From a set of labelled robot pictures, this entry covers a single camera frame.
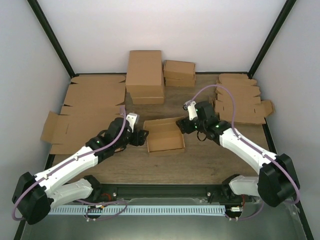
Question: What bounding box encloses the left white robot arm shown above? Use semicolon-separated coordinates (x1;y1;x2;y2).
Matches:
11;113;149;225

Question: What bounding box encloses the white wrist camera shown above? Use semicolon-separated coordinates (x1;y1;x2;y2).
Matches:
126;112;140;126
183;100;198;121

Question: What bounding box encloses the light blue cable duct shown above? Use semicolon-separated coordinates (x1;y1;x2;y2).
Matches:
49;205;226;217

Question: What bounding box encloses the right black frame post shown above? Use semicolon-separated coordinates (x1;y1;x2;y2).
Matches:
247;0;297;78

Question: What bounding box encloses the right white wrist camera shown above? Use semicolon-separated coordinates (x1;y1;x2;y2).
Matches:
183;100;198;121

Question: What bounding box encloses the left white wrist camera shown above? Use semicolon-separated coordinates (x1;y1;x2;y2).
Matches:
126;112;140;126

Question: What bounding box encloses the stack of flat cardboard blanks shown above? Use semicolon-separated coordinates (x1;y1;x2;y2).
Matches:
209;73;275;125

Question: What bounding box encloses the large folded cardboard box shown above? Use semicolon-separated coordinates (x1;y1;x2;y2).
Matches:
125;50;165;98

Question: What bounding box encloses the large flat cardboard sheet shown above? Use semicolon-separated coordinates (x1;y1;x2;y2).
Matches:
41;74;126;155

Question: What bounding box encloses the small folded cardboard box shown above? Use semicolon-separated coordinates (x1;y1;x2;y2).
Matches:
163;60;196;80

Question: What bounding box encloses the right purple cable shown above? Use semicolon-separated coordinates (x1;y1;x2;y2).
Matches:
186;84;301;223

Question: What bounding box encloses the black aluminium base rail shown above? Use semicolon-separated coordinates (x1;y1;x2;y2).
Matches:
98;183;296;205

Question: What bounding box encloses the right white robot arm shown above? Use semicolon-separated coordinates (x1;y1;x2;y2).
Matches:
176;100;300;207

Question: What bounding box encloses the black frame post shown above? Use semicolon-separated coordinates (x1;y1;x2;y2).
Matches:
247;0;297;78
27;0;76;79

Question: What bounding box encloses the left black frame post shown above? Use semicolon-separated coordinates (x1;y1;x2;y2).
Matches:
27;0;76;79

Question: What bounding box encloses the small cardboard box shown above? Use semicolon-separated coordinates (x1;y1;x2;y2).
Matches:
163;60;196;80
164;74;196;87
143;116;186;156

